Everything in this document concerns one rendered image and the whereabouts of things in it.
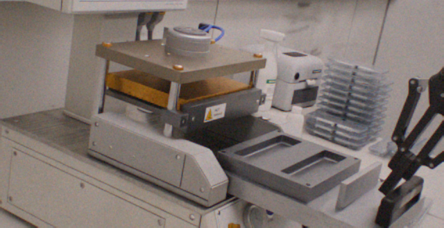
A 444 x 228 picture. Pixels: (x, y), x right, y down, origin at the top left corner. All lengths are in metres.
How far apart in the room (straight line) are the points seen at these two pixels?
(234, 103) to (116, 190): 0.25
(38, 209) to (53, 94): 0.46
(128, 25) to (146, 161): 0.33
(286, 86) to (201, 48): 0.96
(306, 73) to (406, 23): 1.51
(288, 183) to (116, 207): 0.29
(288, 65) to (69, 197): 1.07
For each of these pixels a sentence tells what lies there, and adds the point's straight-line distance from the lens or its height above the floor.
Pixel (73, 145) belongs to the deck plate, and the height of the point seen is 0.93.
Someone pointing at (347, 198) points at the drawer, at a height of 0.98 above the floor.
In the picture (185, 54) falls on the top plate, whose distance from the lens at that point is 1.12.
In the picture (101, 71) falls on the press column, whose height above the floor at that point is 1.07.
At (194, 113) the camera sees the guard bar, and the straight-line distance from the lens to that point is 1.04.
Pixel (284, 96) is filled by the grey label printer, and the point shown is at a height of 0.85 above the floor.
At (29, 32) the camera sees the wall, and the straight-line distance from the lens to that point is 1.53.
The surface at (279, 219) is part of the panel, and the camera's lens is 1.15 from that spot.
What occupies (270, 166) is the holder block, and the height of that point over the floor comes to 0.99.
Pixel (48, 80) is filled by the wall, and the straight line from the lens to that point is 1.60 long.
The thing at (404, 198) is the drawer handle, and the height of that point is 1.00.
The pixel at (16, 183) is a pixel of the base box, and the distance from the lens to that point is 1.26.
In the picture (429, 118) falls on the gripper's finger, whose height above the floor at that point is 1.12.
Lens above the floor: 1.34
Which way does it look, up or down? 15 degrees down
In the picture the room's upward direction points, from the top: 10 degrees clockwise
